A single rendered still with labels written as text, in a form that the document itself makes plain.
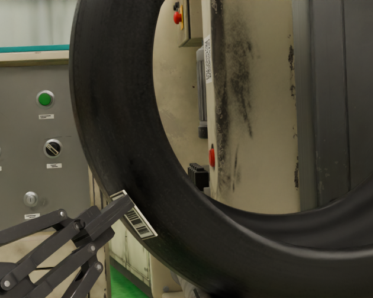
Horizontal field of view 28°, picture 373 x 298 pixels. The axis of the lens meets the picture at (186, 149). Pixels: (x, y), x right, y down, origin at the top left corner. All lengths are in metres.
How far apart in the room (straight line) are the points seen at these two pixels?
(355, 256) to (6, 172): 0.89
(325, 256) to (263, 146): 0.39
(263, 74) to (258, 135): 0.10
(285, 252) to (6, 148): 0.85
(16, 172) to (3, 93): 0.16
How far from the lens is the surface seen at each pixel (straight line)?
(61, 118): 1.52
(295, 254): 0.81
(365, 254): 0.83
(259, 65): 1.16
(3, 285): 0.67
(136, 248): 4.77
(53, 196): 1.53
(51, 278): 0.70
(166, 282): 1.15
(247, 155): 1.16
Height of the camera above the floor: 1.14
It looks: 3 degrees down
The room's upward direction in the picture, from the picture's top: 3 degrees counter-clockwise
